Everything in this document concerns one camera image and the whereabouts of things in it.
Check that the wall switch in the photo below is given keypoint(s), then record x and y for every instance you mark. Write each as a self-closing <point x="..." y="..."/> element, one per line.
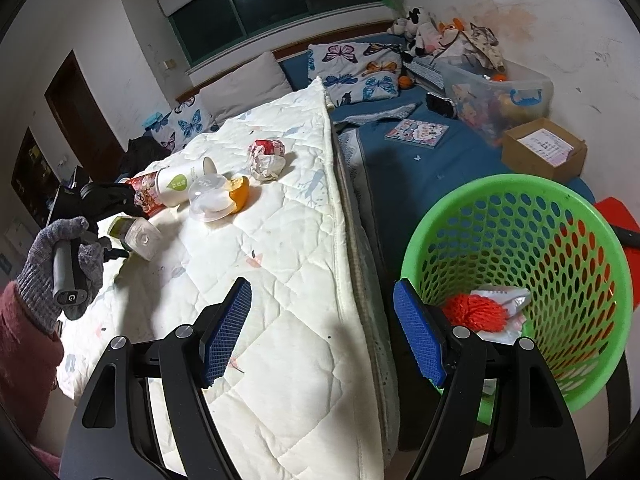
<point x="170" y="64"/>

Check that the black gadget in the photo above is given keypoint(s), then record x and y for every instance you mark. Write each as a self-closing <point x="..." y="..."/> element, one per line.
<point x="440" y="105"/>

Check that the patterned flat box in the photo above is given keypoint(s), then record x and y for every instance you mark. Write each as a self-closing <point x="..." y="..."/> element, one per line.
<point x="422" y="72"/>

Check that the person's left forearm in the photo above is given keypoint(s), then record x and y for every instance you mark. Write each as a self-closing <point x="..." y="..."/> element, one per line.
<point x="25" y="360"/>

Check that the dark wooden door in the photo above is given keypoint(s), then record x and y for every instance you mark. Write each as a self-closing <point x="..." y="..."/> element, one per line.
<point x="82" y="110"/>

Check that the cow plush toy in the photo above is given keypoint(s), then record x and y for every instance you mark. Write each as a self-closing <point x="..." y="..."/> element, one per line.
<point x="417" y="30"/>

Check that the white paper cup green leaf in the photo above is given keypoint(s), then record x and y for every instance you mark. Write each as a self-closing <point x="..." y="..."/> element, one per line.
<point x="182" y="182"/>

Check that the beige pillow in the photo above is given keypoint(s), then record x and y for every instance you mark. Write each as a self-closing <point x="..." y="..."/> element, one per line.
<point x="245" y="85"/>

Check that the window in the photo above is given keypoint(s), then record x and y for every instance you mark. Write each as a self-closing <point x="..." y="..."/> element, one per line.
<point x="280" y="10"/>

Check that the red plastic stool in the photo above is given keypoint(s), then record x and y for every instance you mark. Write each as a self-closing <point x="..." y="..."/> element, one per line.
<point x="617" y="212"/>

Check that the black clothing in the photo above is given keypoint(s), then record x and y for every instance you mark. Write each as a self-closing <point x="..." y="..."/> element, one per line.
<point x="145" y="155"/>

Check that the clear storage bin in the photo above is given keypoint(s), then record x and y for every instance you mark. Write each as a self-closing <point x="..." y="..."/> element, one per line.
<point x="495" y="92"/>

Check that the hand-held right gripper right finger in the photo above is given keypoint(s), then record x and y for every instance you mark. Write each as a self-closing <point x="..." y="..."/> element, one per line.
<point x="420" y="332"/>

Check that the white printed wrapper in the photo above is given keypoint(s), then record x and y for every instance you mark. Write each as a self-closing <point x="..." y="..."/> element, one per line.
<point x="505" y="300"/>

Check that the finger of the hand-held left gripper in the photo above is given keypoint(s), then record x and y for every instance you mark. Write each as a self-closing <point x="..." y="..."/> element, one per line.
<point x="114" y="254"/>
<point x="122" y="197"/>

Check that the white quilted blanket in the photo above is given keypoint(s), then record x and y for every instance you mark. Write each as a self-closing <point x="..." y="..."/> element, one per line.
<point x="300" y="270"/>

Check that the green plastic basket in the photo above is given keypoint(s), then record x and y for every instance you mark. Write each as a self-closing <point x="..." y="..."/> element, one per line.
<point x="565" y="270"/>

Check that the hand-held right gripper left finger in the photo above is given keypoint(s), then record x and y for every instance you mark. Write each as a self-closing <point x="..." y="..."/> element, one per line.
<point x="227" y="332"/>

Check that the floral printed cup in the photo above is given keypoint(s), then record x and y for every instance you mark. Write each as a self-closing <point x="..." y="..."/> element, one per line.
<point x="145" y="192"/>

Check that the person's left hand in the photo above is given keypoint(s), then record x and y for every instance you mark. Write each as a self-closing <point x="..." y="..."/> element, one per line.
<point x="35" y="270"/>

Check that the cardboard box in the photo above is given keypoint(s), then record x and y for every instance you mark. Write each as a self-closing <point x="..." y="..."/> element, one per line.
<point x="540" y="152"/>

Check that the crumpled red white wrapper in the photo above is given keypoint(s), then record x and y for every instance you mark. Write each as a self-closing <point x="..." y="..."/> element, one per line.
<point x="267" y="157"/>

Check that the orange fox plush toy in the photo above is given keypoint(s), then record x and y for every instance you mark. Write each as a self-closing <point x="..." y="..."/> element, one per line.
<point x="452" y="27"/>

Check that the colourful picture book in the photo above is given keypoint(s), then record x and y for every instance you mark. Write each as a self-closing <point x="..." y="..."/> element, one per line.
<point x="417" y="132"/>

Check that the orange spiky ball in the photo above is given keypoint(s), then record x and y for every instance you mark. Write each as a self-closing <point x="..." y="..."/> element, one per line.
<point x="475" y="312"/>

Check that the large butterfly print pillow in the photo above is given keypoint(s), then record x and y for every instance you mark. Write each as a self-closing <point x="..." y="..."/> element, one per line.
<point x="350" y="70"/>

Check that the blue bed sheet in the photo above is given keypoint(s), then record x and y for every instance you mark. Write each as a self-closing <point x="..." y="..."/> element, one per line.
<point x="425" y="180"/>

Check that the orange peel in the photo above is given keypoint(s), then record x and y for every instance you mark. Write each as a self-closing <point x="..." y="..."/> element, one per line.
<point x="239" y="192"/>

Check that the small butterfly print pillow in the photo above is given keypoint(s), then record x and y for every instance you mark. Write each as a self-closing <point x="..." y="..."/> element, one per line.
<point x="187" y="122"/>

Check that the clear dome lid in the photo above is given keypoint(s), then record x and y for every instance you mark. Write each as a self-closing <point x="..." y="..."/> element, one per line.
<point x="212" y="197"/>

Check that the teal cloth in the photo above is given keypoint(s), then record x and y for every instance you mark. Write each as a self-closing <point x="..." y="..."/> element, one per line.
<point x="151" y="121"/>

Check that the wooden headboard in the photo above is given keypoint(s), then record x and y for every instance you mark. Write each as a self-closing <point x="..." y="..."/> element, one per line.
<point x="300" y="45"/>

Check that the small orange ball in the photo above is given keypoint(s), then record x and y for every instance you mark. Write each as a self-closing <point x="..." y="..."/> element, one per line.
<point x="406" y="81"/>

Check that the yellow green label bottle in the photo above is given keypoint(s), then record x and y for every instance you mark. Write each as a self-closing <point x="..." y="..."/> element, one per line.
<point x="137" y="237"/>

